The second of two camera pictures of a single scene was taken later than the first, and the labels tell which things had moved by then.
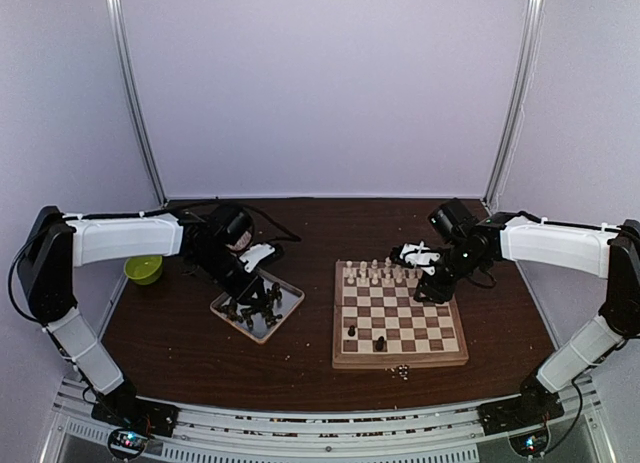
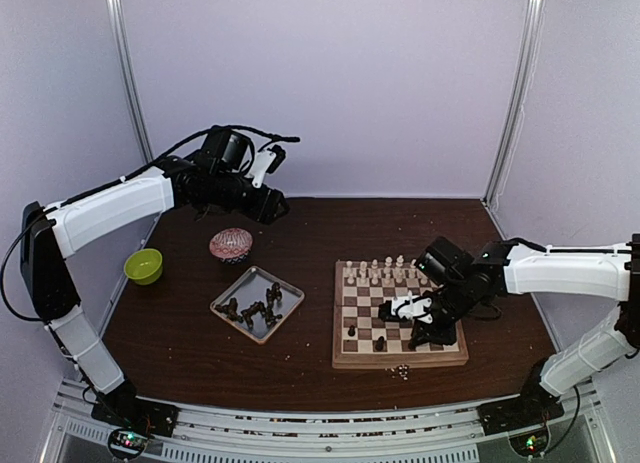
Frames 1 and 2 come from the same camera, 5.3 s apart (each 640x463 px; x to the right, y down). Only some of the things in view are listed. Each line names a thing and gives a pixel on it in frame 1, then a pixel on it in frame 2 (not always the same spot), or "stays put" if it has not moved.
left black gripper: x=242 y=292 -> x=263 y=210
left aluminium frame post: x=117 y=25 stays put
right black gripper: x=437 y=293 -> x=444 y=337
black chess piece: x=380 y=344 stays put
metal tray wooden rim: x=261 y=314 stays put
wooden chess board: x=378 y=322 stays put
